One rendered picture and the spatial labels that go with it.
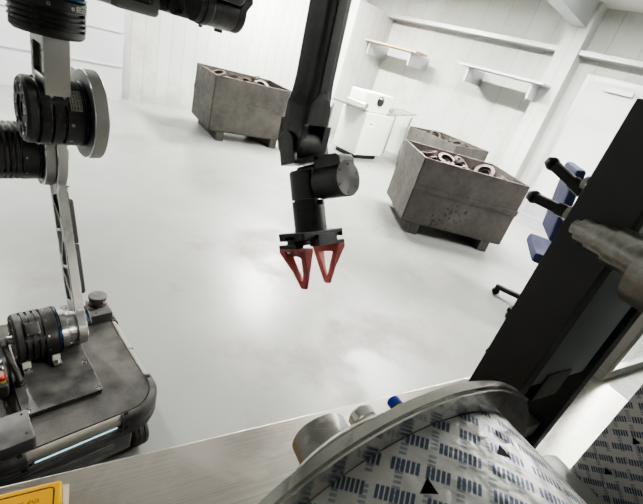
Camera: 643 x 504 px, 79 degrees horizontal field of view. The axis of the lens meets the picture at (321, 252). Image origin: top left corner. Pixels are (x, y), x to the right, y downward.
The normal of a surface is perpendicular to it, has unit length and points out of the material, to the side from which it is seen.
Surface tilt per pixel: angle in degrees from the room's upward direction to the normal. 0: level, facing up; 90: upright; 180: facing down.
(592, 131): 90
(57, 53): 90
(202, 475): 0
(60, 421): 0
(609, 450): 92
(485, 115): 90
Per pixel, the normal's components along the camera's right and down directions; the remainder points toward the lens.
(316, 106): 0.68, 0.44
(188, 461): 0.26, -0.86
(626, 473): -0.87, 0.02
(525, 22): -0.70, 0.14
